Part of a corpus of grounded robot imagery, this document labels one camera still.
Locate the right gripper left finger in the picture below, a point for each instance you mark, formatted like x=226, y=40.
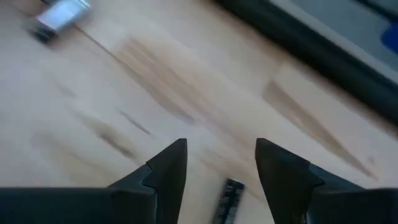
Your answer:
x=93, y=205

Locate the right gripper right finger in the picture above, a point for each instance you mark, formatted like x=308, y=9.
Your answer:
x=311, y=202

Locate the blue storage bin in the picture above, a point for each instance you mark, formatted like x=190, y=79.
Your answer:
x=391, y=39

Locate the silver battery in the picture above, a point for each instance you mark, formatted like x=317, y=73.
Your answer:
x=62, y=14

